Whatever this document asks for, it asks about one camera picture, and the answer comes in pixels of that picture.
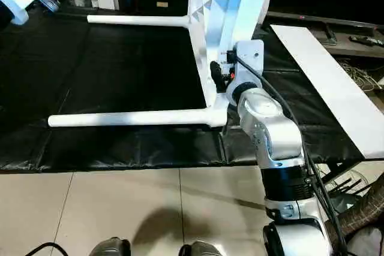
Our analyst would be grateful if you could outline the black work mat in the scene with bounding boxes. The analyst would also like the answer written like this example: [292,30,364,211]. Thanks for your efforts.
[0,7,366,173]

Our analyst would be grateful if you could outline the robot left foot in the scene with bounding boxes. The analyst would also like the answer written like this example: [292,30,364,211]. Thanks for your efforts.
[89,237,132,256]

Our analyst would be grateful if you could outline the tangled beige cables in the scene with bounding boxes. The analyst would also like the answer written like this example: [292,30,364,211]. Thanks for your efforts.
[338,59,384,91]

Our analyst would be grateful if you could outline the white flat board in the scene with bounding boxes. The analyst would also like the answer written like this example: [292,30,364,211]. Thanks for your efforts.
[269,24,384,160]

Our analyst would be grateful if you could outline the white plastic table top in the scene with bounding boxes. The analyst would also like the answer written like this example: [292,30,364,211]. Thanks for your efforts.
[187,0,284,128]

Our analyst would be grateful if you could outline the white fluffy cushion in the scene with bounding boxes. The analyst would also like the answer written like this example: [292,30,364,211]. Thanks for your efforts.
[348,226,384,256]

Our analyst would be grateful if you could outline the white leg with black mark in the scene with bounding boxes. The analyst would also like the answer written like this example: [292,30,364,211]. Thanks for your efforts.
[47,108,227,128]

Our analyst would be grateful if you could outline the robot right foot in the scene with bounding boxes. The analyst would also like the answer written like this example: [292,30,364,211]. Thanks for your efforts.
[179,240,219,256]

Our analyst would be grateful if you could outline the black bar with red mark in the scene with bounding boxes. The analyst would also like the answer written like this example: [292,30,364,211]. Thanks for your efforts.
[266,11,378,34]

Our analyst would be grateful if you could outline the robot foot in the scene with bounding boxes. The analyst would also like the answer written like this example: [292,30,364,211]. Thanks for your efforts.
[179,240,219,256]
[89,237,132,256]

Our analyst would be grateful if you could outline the black wifi router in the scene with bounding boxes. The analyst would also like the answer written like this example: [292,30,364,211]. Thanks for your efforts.
[325,176,373,213]

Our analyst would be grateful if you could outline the white plastic table leg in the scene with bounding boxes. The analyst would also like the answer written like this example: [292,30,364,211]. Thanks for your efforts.
[86,14,192,28]

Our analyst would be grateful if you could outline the wicker chair with cushions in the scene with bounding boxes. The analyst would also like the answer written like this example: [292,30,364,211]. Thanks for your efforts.
[338,171,384,236]

